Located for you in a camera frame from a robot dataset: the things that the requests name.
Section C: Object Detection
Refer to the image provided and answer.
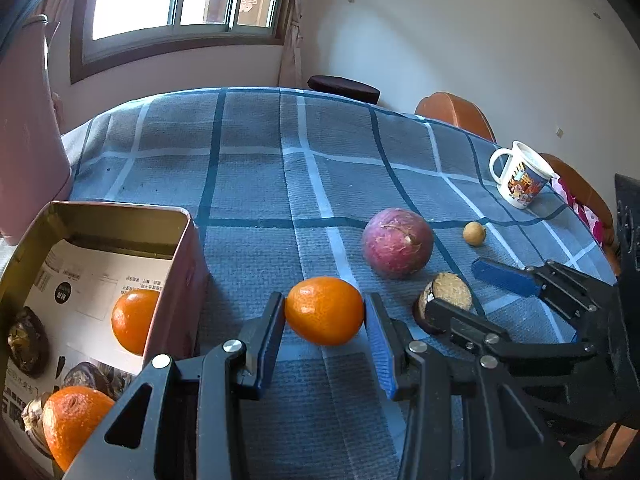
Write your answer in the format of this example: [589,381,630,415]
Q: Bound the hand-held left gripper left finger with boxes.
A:
[62,291,286,480]

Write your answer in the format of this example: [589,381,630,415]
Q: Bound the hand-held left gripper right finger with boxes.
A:
[364,292,581,480]

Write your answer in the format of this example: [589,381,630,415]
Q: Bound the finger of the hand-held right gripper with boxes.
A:
[471,257,618,323]
[425,299,596,361]

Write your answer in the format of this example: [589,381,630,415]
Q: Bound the cut passion fruit half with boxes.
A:
[413,272,473,335]

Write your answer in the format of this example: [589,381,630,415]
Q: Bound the orange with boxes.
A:
[42,386,117,472]
[111,288,161,356]
[284,276,366,347]

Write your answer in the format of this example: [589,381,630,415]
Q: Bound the pink metal tin box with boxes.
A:
[0,201,210,480]

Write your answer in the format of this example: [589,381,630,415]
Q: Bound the dark brown dried fruit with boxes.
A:
[7,307,51,378]
[62,361,118,401]

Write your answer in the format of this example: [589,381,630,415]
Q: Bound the person's right hand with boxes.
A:
[582,422,640,476]

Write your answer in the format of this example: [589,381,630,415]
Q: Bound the small tan longan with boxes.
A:
[463,221,487,247]

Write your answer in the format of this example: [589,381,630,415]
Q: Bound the white printed enamel mug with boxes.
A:
[488,141,556,210]

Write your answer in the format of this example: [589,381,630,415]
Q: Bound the pink floral cloth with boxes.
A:
[552,175,608,248]

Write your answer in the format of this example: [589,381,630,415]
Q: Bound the whole purple passion fruit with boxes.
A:
[362,208,434,280]

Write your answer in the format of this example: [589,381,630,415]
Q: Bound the brown wooden chairs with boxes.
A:
[537,153,616,241]

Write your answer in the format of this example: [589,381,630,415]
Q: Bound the brown leather chair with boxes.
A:
[415,91,497,143]

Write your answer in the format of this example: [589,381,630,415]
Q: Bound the blue plaid tablecloth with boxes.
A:
[60,87,618,480]

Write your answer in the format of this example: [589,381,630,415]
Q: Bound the printed paper sheet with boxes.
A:
[0,239,176,476]

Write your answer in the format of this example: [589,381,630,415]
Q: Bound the dark round stool cushion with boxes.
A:
[307,75,381,106]

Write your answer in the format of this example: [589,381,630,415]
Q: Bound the beige curtain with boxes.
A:
[277,0,306,90]

